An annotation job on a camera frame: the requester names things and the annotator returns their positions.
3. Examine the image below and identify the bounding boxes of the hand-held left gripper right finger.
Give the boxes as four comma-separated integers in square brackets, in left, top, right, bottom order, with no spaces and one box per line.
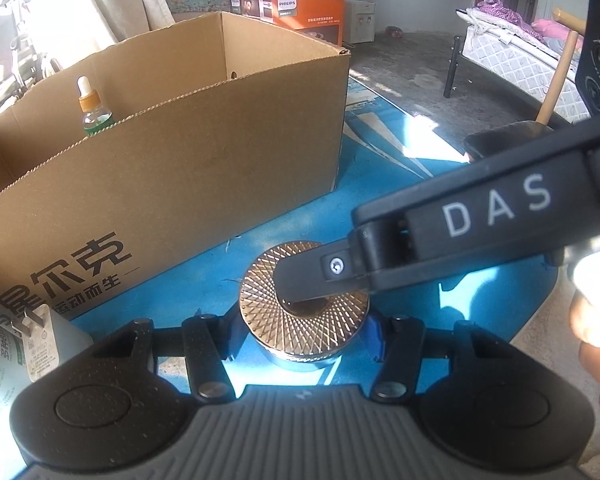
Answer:
[370,310,521,403]

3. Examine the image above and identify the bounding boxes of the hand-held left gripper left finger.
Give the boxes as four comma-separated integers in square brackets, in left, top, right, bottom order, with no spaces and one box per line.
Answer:
[87,310,242,403]

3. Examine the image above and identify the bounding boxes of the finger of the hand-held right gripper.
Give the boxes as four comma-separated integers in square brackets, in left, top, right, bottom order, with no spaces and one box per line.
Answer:
[274,239,376,306]

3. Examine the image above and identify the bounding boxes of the round gold patterned tin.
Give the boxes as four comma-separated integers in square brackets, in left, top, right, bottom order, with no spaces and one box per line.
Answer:
[239,241,372,372]

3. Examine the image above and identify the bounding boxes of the brown cardboard box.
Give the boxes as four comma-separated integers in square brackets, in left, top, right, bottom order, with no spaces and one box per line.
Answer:
[0,11,352,321]

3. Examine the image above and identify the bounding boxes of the wooden chair with black seat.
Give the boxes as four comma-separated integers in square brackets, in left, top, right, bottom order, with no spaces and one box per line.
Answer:
[463,7,588,165]

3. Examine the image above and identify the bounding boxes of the blue printed mat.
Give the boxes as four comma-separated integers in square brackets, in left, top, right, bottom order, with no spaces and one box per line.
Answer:
[72,72,573,396]

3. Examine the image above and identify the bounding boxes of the white charger plug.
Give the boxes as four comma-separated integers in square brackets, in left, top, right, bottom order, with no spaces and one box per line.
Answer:
[13,304,62,385]

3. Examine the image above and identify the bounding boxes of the white quilted mattress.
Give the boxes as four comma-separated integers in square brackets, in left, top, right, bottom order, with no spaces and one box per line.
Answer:
[452,2,592,125]

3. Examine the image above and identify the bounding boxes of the white wet wipes packet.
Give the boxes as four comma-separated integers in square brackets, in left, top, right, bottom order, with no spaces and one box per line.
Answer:
[0,299,97,403]

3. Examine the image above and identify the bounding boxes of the pink clothes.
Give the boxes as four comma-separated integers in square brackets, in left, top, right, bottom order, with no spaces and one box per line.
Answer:
[472,0,587,48]

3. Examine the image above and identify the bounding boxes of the white water dispenser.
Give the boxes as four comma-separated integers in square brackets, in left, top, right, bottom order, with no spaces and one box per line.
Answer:
[342,0,377,45]

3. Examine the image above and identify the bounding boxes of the orange appliance box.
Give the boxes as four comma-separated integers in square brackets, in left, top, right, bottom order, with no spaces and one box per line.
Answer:
[227,0,346,47]

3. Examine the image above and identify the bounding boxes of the dropper bottle with orange collar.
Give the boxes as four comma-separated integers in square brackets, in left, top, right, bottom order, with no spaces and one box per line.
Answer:
[78,76,115,137]

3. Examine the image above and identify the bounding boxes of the metal wheelchair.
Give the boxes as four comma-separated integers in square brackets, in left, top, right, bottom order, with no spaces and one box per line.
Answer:
[0,0,61,123]

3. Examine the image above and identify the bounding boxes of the black metal bed frame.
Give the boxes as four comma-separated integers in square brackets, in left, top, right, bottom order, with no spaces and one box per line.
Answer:
[442,34,465,100]

